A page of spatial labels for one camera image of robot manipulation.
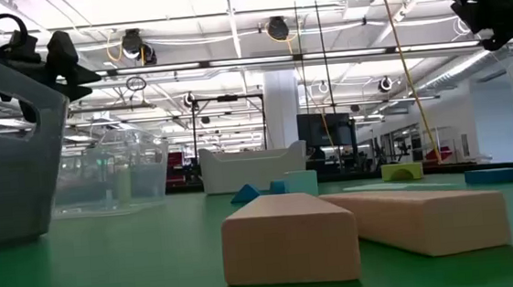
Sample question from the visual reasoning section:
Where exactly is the black ceiling cable reel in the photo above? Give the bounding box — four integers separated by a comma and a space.
182, 90, 198, 110
264, 15, 292, 43
377, 75, 395, 93
119, 26, 158, 68

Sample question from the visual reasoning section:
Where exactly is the long salmon block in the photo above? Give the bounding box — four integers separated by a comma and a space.
218, 188, 364, 287

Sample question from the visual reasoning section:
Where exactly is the mint cube block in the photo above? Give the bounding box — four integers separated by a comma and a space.
284, 169, 320, 200

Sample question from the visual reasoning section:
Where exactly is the black monitor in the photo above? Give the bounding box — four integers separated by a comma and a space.
295, 111, 354, 150

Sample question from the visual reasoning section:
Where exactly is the black hanging cable with loop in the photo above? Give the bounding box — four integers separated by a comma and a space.
310, 0, 345, 174

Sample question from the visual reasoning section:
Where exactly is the black gantry frame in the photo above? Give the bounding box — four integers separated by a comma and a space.
189, 91, 270, 167

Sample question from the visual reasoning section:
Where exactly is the white pillar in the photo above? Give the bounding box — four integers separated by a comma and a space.
262, 69, 304, 151

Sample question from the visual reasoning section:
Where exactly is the blue triangle block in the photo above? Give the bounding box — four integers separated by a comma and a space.
229, 183, 262, 205

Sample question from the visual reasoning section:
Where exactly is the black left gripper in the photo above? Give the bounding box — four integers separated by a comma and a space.
0, 25, 103, 109

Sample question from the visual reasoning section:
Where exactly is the red object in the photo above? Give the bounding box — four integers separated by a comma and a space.
423, 145, 454, 164

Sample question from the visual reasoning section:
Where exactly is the ceiling light bar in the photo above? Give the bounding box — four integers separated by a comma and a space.
396, 39, 481, 55
115, 62, 201, 77
303, 48, 388, 62
208, 54, 295, 69

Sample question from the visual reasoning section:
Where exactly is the clear plastic bin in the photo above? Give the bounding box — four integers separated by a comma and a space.
47, 125, 175, 221

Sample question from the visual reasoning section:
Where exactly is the short salmon block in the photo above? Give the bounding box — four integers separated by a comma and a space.
318, 180, 513, 266

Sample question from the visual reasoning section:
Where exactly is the blue rectangular block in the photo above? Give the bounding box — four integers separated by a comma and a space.
464, 166, 513, 187

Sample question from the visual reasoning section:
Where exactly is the blue cube block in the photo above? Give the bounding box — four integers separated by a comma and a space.
268, 180, 289, 197

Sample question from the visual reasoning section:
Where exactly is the white cable coil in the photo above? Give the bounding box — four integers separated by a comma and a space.
451, 15, 473, 42

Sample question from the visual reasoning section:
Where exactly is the silver ventilation duct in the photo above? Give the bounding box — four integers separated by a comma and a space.
414, 48, 509, 93

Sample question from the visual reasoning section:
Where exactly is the red cabinet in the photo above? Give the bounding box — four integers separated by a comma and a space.
165, 151, 187, 186

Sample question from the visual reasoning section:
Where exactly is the dark grey translucent bin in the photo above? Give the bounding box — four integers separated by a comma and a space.
0, 33, 81, 254

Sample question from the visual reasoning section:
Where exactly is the thin black hanging cable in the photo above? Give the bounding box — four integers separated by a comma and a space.
291, 0, 310, 116

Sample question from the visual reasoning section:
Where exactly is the thin yellow hanging cable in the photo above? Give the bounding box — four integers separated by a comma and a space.
287, 37, 336, 154

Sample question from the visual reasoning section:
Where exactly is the black table frame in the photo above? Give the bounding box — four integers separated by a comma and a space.
166, 158, 513, 197

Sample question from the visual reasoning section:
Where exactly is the yellow-green arch block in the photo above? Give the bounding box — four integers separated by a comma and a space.
380, 161, 424, 183

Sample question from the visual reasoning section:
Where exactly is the white bin with curved rim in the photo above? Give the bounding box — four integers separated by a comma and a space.
198, 139, 311, 197

